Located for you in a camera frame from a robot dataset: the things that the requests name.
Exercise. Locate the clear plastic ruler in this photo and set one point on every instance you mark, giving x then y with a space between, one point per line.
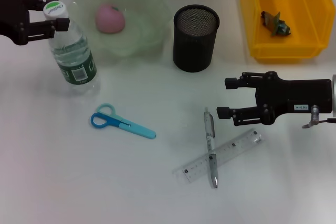
236 148

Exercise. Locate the blue scissors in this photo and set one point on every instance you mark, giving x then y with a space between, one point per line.
131 127

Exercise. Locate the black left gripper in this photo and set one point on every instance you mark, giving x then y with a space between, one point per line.
11 14

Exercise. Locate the clear water bottle green label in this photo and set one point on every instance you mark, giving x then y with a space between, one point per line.
74 64

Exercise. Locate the green glass fruit plate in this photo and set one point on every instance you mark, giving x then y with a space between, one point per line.
147 32

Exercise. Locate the grey ballpoint pen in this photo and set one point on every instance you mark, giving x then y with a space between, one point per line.
210 134

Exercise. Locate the black mesh pen holder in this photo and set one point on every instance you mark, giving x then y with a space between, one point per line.
194 48

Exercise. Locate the green plastic wrapper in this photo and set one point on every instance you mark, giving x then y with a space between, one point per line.
275 24

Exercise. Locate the yellow plastic bin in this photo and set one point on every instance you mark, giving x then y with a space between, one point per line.
286 48

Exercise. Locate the pink toy peach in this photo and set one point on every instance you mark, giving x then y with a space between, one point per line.
109 19

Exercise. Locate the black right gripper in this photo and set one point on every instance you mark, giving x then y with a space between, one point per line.
296 95

